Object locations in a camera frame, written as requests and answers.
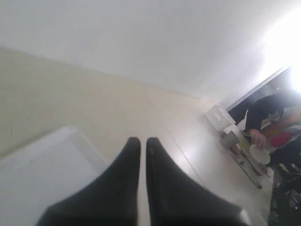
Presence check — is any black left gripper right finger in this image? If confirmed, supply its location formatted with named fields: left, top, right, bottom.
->
left=146, top=137, right=245, bottom=226

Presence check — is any white box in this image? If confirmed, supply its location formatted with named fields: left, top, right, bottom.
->
left=205, top=105, right=235, bottom=131

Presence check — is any white plastic tray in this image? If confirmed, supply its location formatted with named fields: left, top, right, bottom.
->
left=0, top=126, right=107, bottom=226

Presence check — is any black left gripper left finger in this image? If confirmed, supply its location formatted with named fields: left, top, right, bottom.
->
left=37, top=137, right=141, bottom=226

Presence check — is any white round plate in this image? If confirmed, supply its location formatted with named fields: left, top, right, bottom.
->
left=250, top=144, right=270, bottom=165

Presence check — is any person in dark clothes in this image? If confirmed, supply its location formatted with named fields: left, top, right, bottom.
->
left=245, top=90, right=301, bottom=173

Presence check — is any grey metal cup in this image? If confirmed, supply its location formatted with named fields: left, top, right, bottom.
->
left=220, top=131, right=239, bottom=149

